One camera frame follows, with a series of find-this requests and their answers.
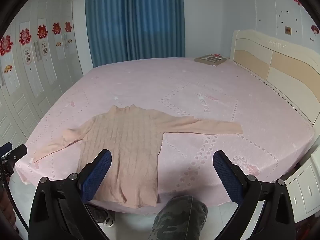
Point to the orange fan sticker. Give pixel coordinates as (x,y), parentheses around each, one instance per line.
(8,68)

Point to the cream bed headboard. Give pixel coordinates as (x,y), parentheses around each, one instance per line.
(280,65)

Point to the red flower wall sticker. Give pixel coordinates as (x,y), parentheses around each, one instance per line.
(297,1)

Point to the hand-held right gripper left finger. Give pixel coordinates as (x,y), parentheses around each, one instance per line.
(100,170)

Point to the white wardrobe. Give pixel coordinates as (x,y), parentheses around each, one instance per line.
(27,85)

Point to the red cartoon wall sticker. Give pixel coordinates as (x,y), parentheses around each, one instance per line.
(315,30)

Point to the red paper-cut sticker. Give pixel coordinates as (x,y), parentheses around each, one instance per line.
(68,26)
(42,31)
(5,45)
(57,27)
(25,36)

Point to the pink bed cover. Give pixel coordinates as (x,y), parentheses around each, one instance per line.
(212,100)

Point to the dark shoe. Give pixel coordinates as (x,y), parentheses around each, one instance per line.
(103,215)

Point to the person's camouflage trouser leg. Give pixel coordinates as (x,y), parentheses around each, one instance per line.
(177,217)

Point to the wall switch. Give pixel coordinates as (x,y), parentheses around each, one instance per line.
(288,30)

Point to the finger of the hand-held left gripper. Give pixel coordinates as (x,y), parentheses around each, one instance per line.
(18,153)
(6,147)

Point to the beige knit sweater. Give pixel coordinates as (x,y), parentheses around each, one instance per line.
(125,140)

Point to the blue curtain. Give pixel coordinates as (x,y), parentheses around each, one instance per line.
(135,20)

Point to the white nightstand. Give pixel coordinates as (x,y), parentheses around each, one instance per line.
(305,185)

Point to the round picture sticker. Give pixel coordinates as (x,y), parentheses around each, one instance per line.
(27,56)
(44,49)

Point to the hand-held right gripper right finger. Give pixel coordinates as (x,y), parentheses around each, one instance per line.
(226,172)

